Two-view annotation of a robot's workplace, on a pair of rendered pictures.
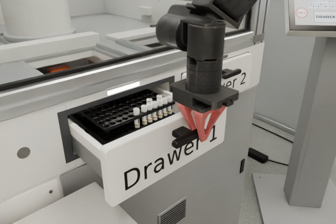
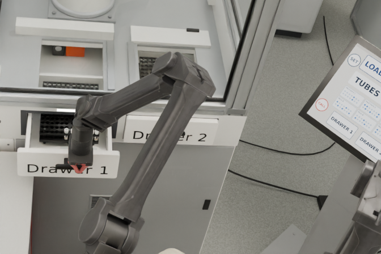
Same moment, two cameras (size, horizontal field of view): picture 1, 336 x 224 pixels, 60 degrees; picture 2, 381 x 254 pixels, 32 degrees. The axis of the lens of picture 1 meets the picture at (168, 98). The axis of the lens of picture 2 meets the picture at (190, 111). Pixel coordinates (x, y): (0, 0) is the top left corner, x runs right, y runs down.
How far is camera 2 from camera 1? 159 cm
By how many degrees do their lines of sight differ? 30
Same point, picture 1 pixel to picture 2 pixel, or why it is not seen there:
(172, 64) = not seen: hidden behind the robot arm
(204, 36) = (74, 130)
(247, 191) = (266, 237)
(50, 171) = (10, 134)
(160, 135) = (54, 157)
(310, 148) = (317, 237)
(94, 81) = (49, 101)
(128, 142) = (32, 153)
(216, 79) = (80, 150)
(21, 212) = not seen: outside the picture
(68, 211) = (8, 161)
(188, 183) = not seen: hidden behind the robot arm
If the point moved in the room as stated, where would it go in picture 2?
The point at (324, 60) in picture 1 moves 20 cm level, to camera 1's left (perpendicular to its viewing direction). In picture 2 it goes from (348, 161) to (298, 129)
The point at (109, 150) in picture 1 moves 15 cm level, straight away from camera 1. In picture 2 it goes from (19, 152) to (47, 118)
